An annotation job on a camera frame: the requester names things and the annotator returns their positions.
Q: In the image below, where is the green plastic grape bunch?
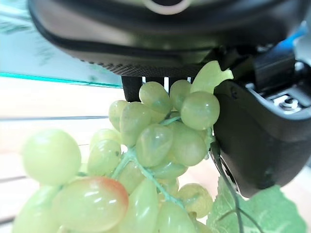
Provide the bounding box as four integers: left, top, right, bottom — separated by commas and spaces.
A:
11, 60, 307, 233

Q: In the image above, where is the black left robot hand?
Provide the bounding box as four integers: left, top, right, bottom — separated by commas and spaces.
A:
26, 0, 311, 199

